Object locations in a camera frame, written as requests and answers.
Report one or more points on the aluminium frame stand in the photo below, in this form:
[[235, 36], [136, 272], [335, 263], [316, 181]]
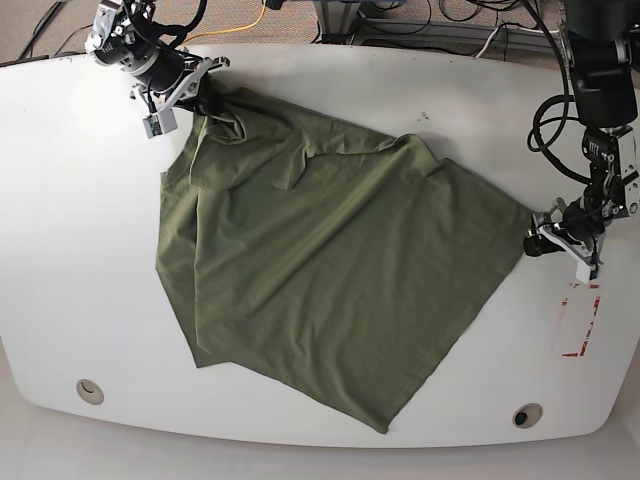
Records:
[[465, 28]]

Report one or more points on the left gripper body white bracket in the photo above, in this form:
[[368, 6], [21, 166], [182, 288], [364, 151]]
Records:
[[573, 230]]

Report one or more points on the olive green t-shirt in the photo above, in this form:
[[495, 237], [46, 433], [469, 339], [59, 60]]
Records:
[[340, 261]]

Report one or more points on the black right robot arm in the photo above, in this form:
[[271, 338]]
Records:
[[125, 34]]

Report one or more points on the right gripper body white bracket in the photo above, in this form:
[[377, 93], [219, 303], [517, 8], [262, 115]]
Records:
[[167, 77]]

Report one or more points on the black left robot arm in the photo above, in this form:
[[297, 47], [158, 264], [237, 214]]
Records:
[[598, 51]]

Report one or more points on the table cable grommet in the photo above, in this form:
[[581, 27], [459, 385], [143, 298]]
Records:
[[90, 392], [527, 416]]

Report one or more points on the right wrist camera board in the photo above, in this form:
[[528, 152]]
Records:
[[159, 123]]

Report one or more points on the left table cable grommet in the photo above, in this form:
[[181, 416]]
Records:
[[90, 392]]

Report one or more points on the right table cable grommet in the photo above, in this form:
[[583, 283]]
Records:
[[527, 416]]

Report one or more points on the red tape rectangle marking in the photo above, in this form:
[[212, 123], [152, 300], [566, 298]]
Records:
[[578, 314]]

